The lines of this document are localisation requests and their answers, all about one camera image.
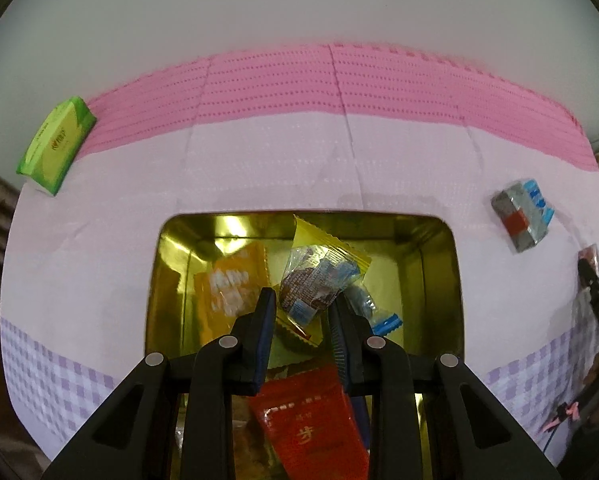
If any light blue clear candy packet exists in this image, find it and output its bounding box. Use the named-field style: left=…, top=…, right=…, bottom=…
left=344, top=280, right=403, bottom=337

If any yellow clear snack packet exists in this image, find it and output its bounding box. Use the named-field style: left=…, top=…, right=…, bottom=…
left=274, top=214, right=373, bottom=347

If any pink checked tablecloth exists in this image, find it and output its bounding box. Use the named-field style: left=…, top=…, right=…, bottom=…
left=0, top=42, right=599, bottom=461

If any orange snack packet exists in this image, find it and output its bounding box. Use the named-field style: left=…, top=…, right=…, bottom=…
left=194, top=241, right=273, bottom=346

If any red snack packet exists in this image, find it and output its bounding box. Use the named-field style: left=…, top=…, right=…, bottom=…
left=247, top=365, right=370, bottom=480

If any silver snack packet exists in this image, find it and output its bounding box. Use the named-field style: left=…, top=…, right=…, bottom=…
left=490, top=178, right=556, bottom=256

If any small clear snack packet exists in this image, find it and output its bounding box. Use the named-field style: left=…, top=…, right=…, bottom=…
left=577, top=244, right=599, bottom=291

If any gold metal tin box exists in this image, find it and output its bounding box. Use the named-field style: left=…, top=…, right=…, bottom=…
left=144, top=211, right=466, bottom=480

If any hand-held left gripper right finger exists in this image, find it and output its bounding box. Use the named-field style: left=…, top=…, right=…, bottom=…
left=327, top=292, right=563, bottom=480

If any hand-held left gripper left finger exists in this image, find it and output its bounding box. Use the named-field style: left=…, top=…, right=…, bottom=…
left=42, top=287, right=278, bottom=480

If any green tissue pack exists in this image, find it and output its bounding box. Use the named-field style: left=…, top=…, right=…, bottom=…
left=16, top=96, right=98, bottom=197

